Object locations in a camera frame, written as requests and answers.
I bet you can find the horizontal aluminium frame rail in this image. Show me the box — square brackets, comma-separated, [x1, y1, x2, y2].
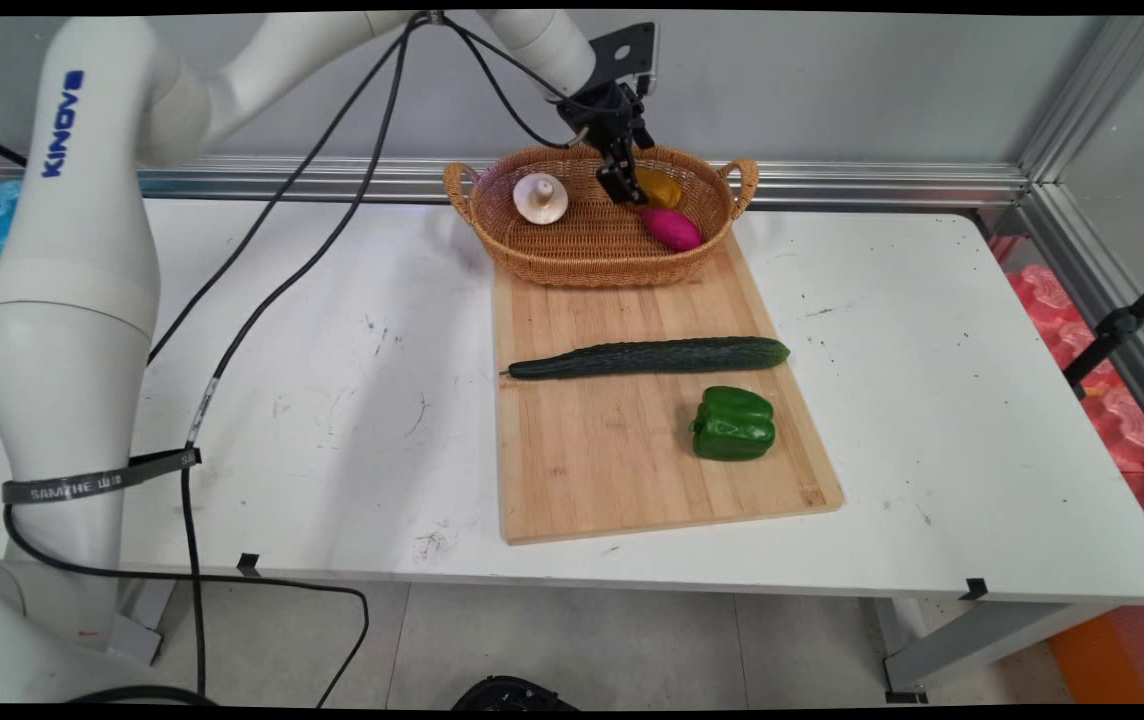
[0, 140, 1033, 212]

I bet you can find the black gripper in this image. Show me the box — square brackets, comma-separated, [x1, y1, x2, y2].
[557, 82, 656, 207]

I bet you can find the grey table leg frame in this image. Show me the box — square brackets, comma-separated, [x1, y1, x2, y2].
[872, 597, 1125, 703]

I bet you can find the aluminium side frame rail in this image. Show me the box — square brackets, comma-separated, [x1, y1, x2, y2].
[1017, 183, 1144, 463]

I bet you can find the black printed velcro strap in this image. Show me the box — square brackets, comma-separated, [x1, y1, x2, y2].
[1, 447, 202, 505]

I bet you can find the beige mushroom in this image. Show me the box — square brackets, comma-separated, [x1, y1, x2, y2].
[512, 172, 571, 226]

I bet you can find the grey table leg bracket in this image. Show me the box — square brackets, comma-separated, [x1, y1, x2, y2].
[107, 578, 179, 667]

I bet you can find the thin black cable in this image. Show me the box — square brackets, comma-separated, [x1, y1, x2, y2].
[146, 12, 593, 366]

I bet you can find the woven wicker basket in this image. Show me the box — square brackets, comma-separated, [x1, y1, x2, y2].
[443, 143, 761, 289]

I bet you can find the slanted aluminium frame post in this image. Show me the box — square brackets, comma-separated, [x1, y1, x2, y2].
[1017, 15, 1144, 186]

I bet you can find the long dark green cucumber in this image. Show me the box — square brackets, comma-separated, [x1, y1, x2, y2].
[500, 336, 792, 381]

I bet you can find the yellow orange potato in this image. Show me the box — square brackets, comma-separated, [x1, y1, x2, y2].
[632, 167, 684, 210]

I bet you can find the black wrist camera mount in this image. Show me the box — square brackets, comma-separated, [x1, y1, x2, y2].
[587, 22, 659, 97]

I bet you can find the green bell pepper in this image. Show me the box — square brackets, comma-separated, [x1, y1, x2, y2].
[689, 386, 778, 463]

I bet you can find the purple sweet potato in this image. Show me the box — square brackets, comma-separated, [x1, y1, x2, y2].
[640, 207, 704, 252]

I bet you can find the thick black cable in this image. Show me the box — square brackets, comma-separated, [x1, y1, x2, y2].
[177, 12, 583, 699]

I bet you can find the black tripod stand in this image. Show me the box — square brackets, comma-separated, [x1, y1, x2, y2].
[1062, 258, 1144, 398]

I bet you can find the black round object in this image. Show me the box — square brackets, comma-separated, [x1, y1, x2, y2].
[452, 676, 579, 711]

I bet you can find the wooden cutting board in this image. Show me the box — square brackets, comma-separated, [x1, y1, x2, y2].
[490, 228, 845, 546]

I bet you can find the pink foam packing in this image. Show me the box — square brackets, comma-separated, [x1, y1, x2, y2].
[990, 235, 1144, 563]

